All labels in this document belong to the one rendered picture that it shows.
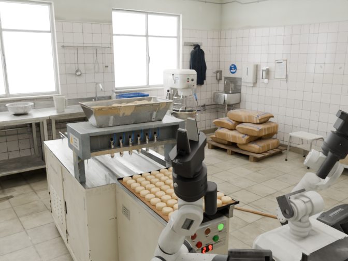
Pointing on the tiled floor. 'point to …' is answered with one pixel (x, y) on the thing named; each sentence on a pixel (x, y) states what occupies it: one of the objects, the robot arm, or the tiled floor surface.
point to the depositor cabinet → (85, 203)
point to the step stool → (303, 142)
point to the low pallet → (245, 150)
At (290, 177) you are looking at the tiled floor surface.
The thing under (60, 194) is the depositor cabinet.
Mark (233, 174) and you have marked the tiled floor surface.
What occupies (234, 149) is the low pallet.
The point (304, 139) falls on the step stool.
